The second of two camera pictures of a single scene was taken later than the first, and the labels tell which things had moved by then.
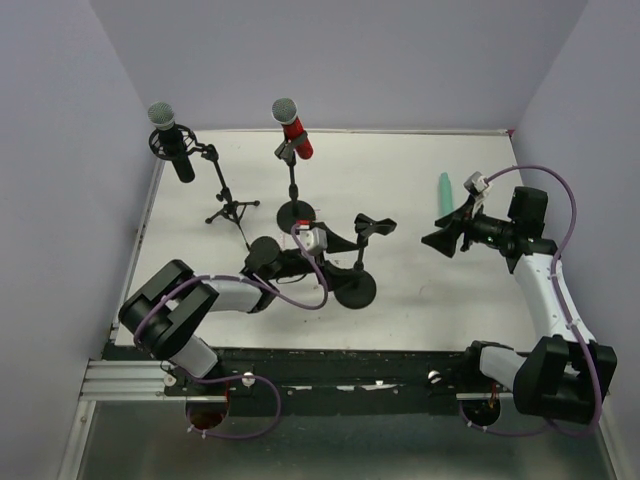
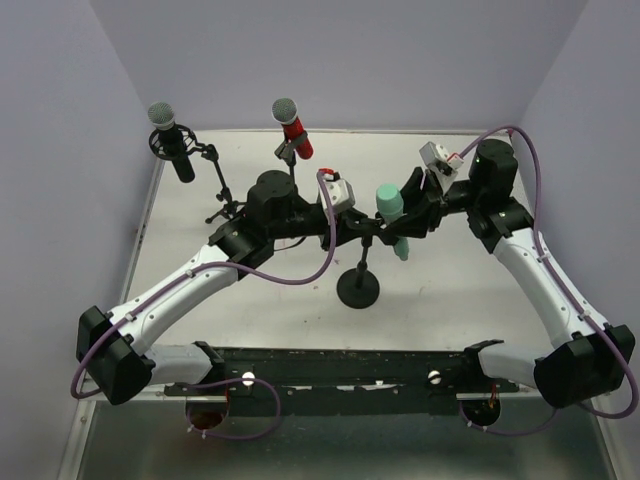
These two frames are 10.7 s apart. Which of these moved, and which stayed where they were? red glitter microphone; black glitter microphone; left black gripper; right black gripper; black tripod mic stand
Moved: right black gripper; left black gripper
Stayed: black tripod mic stand; red glitter microphone; black glitter microphone
